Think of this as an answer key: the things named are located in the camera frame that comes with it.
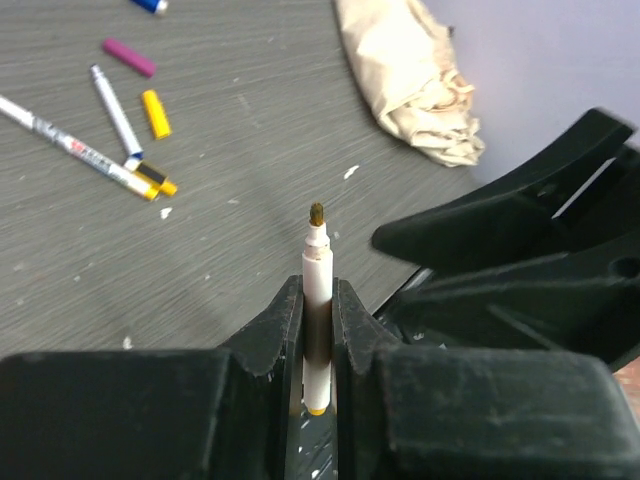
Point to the purple pen cap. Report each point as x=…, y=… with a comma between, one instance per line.
x=129, y=57

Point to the white pen yellow end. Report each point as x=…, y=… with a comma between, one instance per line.
x=317, y=275

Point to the yellow pen cap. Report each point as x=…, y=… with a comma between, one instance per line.
x=156, y=114

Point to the white marker blue end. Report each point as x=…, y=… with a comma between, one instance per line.
x=116, y=113

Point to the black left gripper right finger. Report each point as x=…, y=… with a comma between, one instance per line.
x=359, y=417

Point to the beige cloth bag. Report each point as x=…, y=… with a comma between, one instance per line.
x=404, y=64

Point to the blue white pen cap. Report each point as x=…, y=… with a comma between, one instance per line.
x=156, y=7

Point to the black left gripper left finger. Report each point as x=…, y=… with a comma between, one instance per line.
x=263, y=407

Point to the white marker orange tip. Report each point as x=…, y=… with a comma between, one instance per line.
x=78, y=149

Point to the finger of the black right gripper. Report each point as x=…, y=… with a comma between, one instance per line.
x=512, y=218
x=585, y=302

